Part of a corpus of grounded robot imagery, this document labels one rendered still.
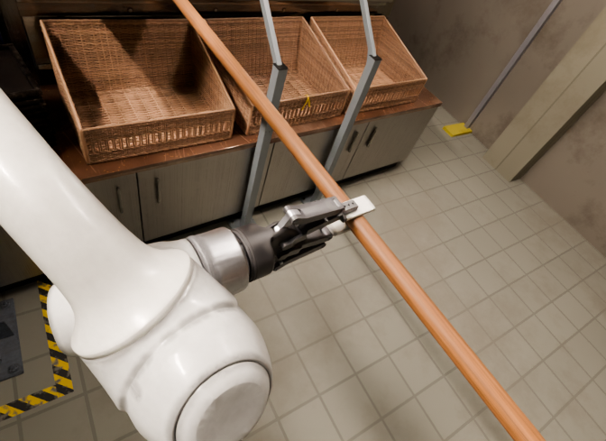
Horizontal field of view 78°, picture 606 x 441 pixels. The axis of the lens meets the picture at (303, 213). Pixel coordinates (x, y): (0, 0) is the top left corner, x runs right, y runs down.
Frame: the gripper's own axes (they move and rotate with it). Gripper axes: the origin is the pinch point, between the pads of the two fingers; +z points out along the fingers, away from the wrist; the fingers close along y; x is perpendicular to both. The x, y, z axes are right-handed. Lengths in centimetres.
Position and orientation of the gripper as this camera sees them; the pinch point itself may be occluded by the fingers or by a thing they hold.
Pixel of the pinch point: (350, 215)
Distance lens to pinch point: 60.7
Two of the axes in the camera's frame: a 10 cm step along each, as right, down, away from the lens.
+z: 8.1, -2.7, 5.2
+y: -2.6, 6.3, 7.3
